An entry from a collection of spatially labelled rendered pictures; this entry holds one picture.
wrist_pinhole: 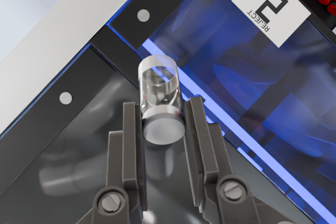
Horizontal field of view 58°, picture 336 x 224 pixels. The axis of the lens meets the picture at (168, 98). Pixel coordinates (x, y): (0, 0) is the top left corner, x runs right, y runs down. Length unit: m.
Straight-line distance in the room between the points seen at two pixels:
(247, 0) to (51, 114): 0.28
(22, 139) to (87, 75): 0.11
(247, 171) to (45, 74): 0.28
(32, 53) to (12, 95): 0.06
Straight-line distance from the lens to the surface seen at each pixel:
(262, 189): 0.43
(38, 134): 0.41
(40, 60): 0.40
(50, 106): 0.40
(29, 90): 0.41
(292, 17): 0.43
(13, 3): 2.65
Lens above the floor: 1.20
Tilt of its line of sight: level
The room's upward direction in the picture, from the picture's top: 137 degrees counter-clockwise
